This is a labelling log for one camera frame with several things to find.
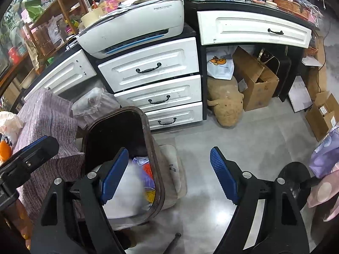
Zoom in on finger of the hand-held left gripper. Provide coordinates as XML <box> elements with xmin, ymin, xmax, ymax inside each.
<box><xmin>0</xmin><ymin>136</ymin><xmax>60</xmax><ymax>176</ymax></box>

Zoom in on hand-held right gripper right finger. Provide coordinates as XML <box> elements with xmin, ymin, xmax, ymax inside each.
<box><xmin>210</xmin><ymin>146</ymin><xmax>302</xmax><ymax>254</ymax></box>

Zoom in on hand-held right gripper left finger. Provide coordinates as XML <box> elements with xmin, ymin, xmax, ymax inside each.
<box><xmin>32</xmin><ymin>148</ymin><xmax>129</xmax><ymax>254</ymax></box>

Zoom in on orange foam fruit net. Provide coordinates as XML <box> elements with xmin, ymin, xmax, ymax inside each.
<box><xmin>142</xmin><ymin>163</ymin><xmax>154</xmax><ymax>182</ymax></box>

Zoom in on purple plastic packet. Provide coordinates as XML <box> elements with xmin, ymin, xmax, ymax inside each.
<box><xmin>132</xmin><ymin>157</ymin><xmax>155</xmax><ymax>191</ymax></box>

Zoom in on black trash bin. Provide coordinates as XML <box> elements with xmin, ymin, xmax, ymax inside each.
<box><xmin>82</xmin><ymin>106</ymin><xmax>165</xmax><ymax>228</ymax></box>

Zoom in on person's left hand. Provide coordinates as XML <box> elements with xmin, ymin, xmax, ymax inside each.
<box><xmin>12</xmin><ymin>201</ymin><xmax>35</xmax><ymax>248</ymax></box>

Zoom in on small orange item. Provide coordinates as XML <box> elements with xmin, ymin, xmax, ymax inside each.
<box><xmin>0</xmin><ymin>140</ymin><xmax>13</xmax><ymax>163</ymax></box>

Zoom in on purple striped tablecloth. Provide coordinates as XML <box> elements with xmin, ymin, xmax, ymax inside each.
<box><xmin>13</xmin><ymin>88</ymin><xmax>85</xmax><ymax>220</ymax></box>

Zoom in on crumpled white tissue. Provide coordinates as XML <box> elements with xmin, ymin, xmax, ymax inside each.
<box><xmin>0</xmin><ymin>111</ymin><xmax>24</xmax><ymax>138</ymax></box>

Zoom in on beige floor mat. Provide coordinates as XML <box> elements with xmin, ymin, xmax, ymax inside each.
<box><xmin>159</xmin><ymin>144</ymin><xmax>187</xmax><ymax>209</ymax></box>

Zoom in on clear plastic bag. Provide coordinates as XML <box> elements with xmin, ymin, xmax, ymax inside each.
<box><xmin>71</xmin><ymin>87</ymin><xmax>119</xmax><ymax>127</ymax></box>

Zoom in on tan plush toy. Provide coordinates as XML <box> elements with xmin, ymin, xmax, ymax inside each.
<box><xmin>207</xmin><ymin>77</ymin><xmax>244</xmax><ymax>127</ymax></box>

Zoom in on black round stand base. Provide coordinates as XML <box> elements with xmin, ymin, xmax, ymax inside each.
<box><xmin>277</xmin><ymin>161</ymin><xmax>320</xmax><ymax>209</ymax></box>

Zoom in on black pole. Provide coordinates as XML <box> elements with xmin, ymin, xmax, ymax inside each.
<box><xmin>163</xmin><ymin>233</ymin><xmax>182</xmax><ymax>254</ymax></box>

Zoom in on open cardboard box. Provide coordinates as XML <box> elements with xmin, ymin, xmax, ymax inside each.
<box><xmin>232</xmin><ymin>46</ymin><xmax>280</xmax><ymax>112</ymax></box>

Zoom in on red jar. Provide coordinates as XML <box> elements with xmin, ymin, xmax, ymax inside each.
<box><xmin>8</xmin><ymin>46</ymin><xmax>22</xmax><ymax>64</ymax></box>

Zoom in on purple patterned clothing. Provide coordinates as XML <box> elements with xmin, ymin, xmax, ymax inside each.
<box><xmin>307</xmin><ymin>127</ymin><xmax>339</xmax><ymax>221</ymax></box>

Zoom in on white paper sheet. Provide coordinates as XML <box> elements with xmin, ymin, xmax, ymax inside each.
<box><xmin>288</xmin><ymin>75</ymin><xmax>313</xmax><ymax>113</ymax></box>

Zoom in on white shopping bag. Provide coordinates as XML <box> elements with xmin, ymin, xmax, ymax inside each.
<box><xmin>207</xmin><ymin>50</ymin><xmax>235</xmax><ymax>80</ymax></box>

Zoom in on small cardboard box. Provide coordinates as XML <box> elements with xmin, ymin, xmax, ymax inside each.
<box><xmin>305</xmin><ymin>91</ymin><xmax>339</xmax><ymax>141</ymax></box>

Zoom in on wooden shelf rack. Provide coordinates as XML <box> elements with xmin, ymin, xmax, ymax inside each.
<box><xmin>25</xmin><ymin>0</ymin><xmax>89</xmax><ymax>56</ymax></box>

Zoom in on wide white drawer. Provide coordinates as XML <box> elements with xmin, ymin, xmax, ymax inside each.
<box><xmin>197</xmin><ymin>11</ymin><xmax>312</xmax><ymax>48</ymax></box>

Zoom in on white printer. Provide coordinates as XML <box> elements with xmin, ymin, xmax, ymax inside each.
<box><xmin>77</xmin><ymin>0</ymin><xmax>185</xmax><ymax>59</ymax></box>

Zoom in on pink plastic bag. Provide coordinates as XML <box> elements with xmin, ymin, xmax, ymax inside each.
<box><xmin>102</xmin><ymin>0</ymin><xmax>138</xmax><ymax>14</ymax></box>

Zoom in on woven wooden box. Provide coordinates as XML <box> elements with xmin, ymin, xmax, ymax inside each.
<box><xmin>275</xmin><ymin>0</ymin><xmax>309</xmax><ymax>19</ymax></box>

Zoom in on white drawer with black handle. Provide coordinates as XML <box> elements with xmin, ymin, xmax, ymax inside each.
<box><xmin>98</xmin><ymin>37</ymin><xmax>199</xmax><ymax>92</ymax></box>
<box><xmin>114</xmin><ymin>75</ymin><xmax>202</xmax><ymax>112</ymax></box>
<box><xmin>144</xmin><ymin>102</ymin><xmax>203</xmax><ymax>131</ymax></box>

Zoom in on white drawer without handle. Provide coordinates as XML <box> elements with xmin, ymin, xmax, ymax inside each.
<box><xmin>24</xmin><ymin>50</ymin><xmax>97</xmax><ymax>101</ymax></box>

